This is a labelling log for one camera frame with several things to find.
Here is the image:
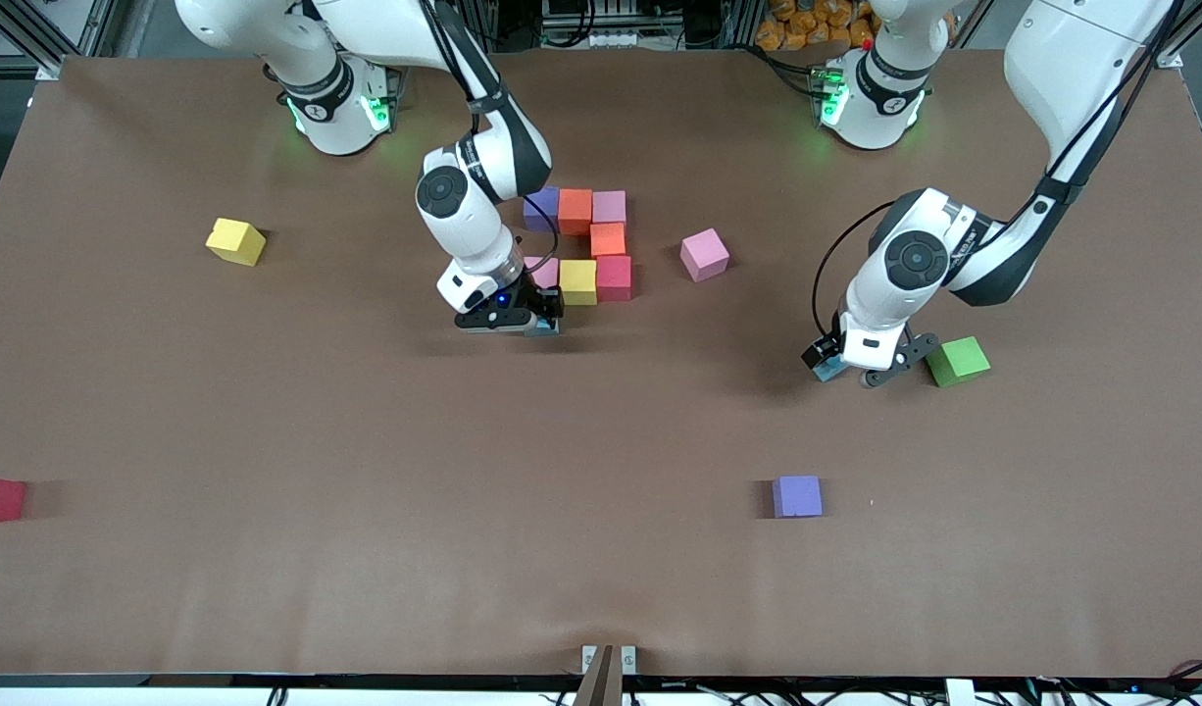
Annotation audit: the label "yellow foam cube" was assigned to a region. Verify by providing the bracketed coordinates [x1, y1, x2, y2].
[205, 217, 268, 268]
[559, 259, 599, 306]

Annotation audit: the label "purple foam cube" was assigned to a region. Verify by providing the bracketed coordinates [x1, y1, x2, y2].
[772, 475, 824, 519]
[524, 186, 561, 233]

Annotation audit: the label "green foam cube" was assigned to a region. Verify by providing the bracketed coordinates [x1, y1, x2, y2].
[925, 335, 992, 388]

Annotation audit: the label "white power strip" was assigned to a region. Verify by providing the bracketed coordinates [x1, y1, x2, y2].
[544, 27, 661, 50]

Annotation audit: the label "brown table cover sheet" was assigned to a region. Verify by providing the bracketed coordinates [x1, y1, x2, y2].
[0, 47, 1202, 680]

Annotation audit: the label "orange fruit net bag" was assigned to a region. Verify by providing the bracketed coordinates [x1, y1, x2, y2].
[755, 0, 878, 52]

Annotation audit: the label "silver metal mounting bracket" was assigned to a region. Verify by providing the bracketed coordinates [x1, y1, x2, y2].
[581, 644, 637, 677]

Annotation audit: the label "brown tapered post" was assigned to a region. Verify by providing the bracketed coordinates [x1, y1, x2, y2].
[573, 644, 625, 706]

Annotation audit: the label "aluminium frame profile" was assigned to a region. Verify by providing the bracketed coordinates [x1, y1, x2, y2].
[1147, 0, 1202, 70]
[0, 0, 122, 81]

